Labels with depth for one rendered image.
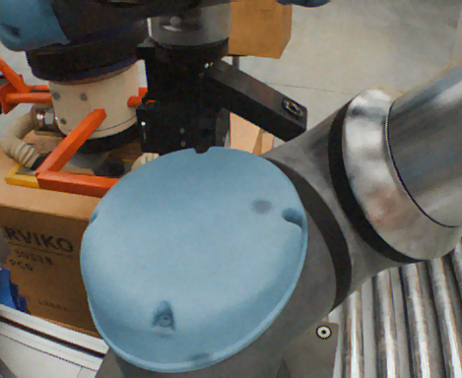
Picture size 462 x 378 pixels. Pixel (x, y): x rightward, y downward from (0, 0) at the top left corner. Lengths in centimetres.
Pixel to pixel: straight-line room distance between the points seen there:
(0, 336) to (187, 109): 40
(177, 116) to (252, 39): 186
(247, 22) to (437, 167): 205
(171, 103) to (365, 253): 25
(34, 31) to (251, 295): 15
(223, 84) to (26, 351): 41
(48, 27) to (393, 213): 19
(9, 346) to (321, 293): 45
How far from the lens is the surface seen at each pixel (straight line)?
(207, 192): 21
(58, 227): 76
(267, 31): 221
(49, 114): 87
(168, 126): 41
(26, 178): 82
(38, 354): 56
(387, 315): 108
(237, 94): 38
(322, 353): 42
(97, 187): 53
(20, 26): 19
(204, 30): 36
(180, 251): 18
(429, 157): 21
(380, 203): 22
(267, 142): 161
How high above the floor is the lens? 140
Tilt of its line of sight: 39 degrees down
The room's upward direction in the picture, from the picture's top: straight up
